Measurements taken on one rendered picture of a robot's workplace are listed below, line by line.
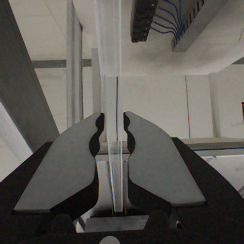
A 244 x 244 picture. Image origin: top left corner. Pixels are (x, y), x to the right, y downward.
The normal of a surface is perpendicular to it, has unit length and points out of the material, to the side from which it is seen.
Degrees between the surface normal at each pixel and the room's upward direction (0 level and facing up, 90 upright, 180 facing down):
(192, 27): 0
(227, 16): 0
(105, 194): 45
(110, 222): 135
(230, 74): 90
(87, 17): 0
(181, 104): 90
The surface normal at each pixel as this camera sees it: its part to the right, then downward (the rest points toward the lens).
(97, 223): 0.00, -0.76
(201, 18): 0.04, 1.00
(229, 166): 0.04, 0.65
